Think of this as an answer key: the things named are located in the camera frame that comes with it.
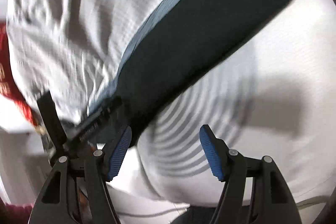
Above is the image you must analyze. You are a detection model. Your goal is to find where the black and blue garment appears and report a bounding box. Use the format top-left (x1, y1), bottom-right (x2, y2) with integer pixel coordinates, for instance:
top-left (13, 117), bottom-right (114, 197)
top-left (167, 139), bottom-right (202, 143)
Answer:
top-left (81, 0), bottom-right (290, 140)

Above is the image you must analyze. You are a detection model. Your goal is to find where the red blanket with gold print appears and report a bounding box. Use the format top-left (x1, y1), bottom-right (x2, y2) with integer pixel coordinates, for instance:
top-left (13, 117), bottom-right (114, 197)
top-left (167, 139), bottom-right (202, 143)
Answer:
top-left (1, 22), bottom-right (47, 136)

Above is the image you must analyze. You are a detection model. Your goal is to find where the white striped bed sheet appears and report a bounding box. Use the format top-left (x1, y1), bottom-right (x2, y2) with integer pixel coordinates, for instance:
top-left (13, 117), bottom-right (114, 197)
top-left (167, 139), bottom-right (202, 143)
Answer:
top-left (7, 0), bottom-right (335, 206)

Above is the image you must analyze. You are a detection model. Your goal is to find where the black thin cable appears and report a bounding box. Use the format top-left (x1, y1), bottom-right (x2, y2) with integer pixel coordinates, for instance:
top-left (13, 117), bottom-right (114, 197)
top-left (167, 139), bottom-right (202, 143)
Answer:
top-left (118, 202), bottom-right (190, 219)

